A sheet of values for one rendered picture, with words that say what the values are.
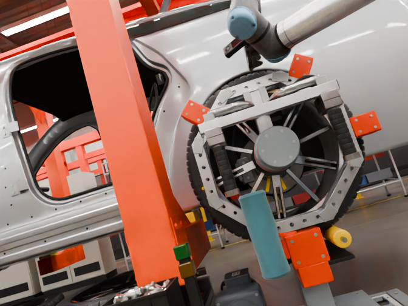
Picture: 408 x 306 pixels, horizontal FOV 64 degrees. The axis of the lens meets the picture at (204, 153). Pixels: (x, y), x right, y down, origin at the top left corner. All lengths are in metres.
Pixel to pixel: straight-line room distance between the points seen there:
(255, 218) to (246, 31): 0.57
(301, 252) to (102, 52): 0.98
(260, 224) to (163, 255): 0.34
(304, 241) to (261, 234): 0.19
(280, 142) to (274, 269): 0.37
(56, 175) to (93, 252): 1.97
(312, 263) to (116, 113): 0.83
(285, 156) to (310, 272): 0.40
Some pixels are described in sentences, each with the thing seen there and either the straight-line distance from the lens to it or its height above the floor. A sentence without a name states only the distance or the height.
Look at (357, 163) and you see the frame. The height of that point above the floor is 0.73.
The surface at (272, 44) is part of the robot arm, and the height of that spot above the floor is 1.17.
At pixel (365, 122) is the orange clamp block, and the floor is 0.85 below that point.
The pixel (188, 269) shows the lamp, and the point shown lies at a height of 0.59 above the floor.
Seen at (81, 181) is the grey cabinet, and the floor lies 1.72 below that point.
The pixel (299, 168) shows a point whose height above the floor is 0.78.
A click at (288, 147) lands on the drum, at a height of 0.84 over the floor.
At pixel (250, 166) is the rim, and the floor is 0.84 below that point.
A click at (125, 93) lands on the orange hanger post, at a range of 1.19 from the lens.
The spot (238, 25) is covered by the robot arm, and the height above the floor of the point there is 1.23.
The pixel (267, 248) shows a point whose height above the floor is 0.57.
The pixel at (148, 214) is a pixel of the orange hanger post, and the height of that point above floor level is 0.77.
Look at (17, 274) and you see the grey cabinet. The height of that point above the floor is 0.50.
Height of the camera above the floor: 0.75
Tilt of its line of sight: 9 degrees up
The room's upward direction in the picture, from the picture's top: 17 degrees counter-clockwise
